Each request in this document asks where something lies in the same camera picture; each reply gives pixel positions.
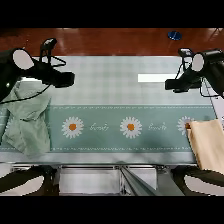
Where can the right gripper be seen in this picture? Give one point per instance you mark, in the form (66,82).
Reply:
(181,85)

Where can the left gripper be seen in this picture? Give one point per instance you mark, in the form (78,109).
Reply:
(63,80)

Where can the pale green shirt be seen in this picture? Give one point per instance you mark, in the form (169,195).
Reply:
(28,126)

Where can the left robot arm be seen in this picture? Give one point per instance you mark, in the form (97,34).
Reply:
(8,71)

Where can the beige garment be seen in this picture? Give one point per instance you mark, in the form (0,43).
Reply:
(208,146)

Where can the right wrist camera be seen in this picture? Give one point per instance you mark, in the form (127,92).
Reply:
(185,52)

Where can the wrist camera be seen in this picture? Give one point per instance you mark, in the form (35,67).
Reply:
(49,43)
(185,52)

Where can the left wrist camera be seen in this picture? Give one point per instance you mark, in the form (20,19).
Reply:
(49,43)

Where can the silver frame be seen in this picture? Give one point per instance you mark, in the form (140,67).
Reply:
(110,178)

